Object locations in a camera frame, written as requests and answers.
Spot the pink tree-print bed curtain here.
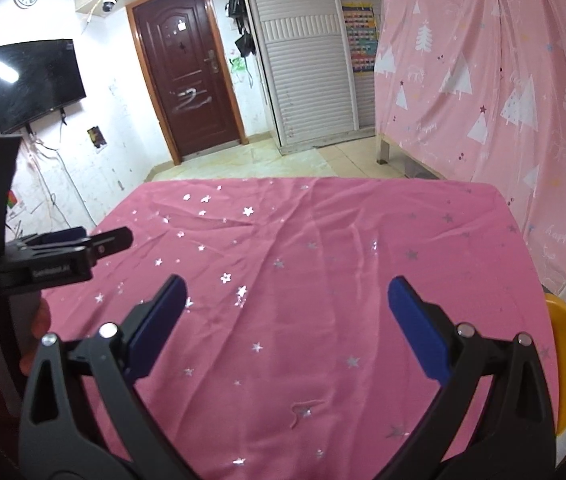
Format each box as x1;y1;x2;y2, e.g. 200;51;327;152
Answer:
374;0;566;311

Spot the colourful grid poster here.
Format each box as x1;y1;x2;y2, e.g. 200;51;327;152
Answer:
342;4;380;75

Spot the white louvered wardrobe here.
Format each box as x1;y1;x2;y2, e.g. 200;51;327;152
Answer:
238;0;386;156

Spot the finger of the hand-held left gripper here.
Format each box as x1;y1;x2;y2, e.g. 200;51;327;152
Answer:
28;226;132;261
13;226;88;251

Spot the pink star-print tablecloth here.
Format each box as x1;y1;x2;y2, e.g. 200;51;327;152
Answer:
43;176;561;480

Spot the black wall television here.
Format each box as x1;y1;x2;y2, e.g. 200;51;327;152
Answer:
0;38;87;134

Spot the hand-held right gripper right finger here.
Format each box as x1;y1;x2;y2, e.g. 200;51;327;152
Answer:
388;275;558;480

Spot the wooden bed frame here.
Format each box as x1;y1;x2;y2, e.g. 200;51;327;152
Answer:
375;132;444;181

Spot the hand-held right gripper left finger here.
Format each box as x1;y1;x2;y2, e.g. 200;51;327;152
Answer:
19;274;188;480

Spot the person's left hand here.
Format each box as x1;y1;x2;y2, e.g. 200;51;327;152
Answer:
0;300;52;377

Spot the dark brown door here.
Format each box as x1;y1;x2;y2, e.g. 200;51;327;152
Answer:
127;0;250;165

